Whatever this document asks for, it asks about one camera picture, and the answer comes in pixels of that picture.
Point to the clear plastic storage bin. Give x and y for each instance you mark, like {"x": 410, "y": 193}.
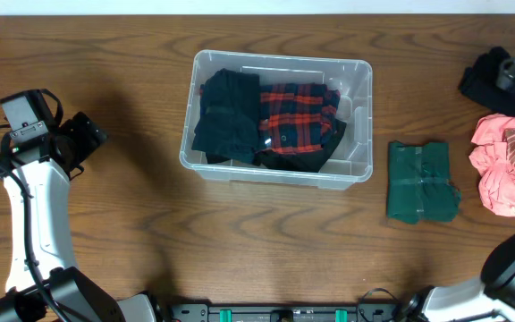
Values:
{"x": 352, "y": 161}

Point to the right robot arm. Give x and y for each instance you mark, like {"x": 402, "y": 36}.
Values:
{"x": 488, "y": 297}

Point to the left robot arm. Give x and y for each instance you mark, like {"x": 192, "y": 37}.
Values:
{"x": 36, "y": 159}

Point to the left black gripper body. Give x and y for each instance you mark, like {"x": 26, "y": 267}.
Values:
{"x": 88, "y": 132}

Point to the black shirt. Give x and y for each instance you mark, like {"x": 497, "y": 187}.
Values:
{"x": 308, "y": 162}

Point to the black folded garment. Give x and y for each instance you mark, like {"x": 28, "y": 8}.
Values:
{"x": 490, "y": 81}

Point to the black mounting rail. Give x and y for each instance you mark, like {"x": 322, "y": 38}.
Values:
{"x": 212, "y": 313}

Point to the dark green garment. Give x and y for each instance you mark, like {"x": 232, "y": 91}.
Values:
{"x": 420, "y": 185}

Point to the dark navy garment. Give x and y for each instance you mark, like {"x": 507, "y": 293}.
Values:
{"x": 228, "y": 116}

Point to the red navy plaid shirt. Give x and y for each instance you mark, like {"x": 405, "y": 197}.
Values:
{"x": 298, "y": 116}

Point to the pink shirt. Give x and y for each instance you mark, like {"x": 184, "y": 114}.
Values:
{"x": 494, "y": 158}

